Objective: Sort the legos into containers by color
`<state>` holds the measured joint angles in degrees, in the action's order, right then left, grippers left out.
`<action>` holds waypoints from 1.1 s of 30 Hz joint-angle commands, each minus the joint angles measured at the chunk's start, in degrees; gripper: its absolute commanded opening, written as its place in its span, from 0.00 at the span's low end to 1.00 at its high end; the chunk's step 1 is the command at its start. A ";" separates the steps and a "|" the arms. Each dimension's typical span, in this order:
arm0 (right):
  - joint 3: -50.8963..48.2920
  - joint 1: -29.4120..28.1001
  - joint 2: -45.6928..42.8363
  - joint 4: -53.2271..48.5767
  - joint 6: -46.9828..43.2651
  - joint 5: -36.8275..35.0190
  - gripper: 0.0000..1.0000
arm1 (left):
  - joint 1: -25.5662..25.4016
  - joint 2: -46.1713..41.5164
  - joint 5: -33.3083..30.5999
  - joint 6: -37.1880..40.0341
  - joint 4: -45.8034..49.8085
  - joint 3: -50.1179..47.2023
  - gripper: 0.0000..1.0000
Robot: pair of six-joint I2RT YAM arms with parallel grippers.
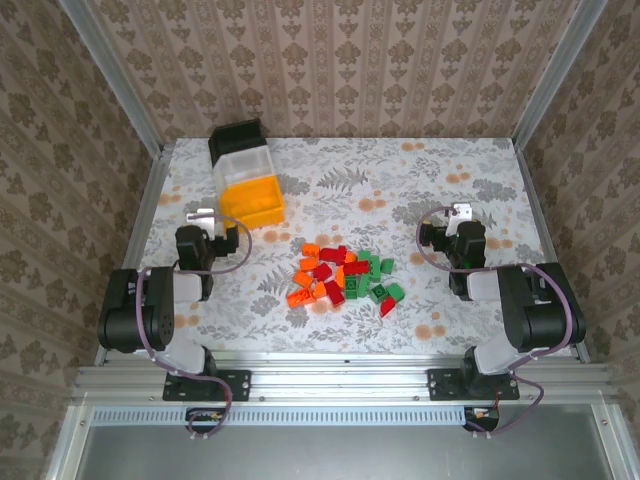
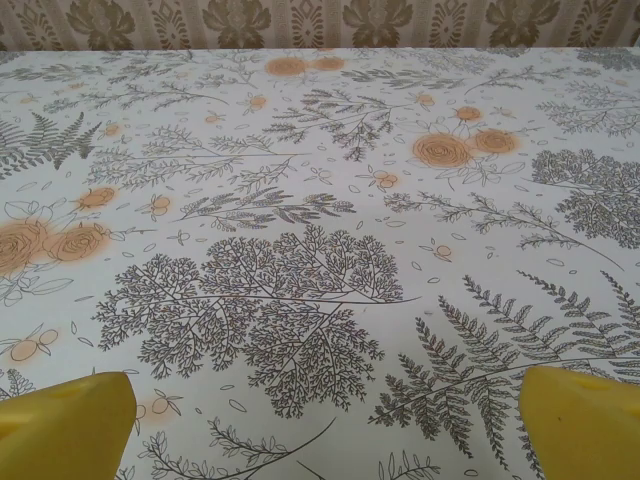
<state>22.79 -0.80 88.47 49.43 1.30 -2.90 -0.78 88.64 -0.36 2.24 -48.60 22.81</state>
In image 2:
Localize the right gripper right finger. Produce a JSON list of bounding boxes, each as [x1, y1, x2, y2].
[[520, 365, 640, 480]]

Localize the floral tablecloth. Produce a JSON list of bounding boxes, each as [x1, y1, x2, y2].
[[0, 47, 640, 480]]

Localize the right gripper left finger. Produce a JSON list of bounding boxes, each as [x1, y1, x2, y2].
[[0, 370, 137, 480]]

